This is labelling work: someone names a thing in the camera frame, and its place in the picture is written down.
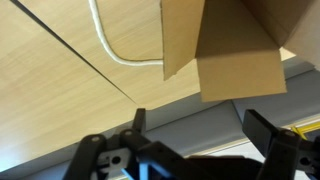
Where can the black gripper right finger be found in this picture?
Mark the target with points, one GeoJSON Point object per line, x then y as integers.
{"type": "Point", "coordinates": [276, 150]}

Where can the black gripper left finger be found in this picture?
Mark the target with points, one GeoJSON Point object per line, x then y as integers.
{"type": "Point", "coordinates": [91, 153]}

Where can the brown cardboard box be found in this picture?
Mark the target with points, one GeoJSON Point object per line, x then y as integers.
{"type": "Point", "coordinates": [233, 50]}

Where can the grey bench seat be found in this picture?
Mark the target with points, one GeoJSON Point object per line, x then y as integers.
{"type": "Point", "coordinates": [206, 126]}

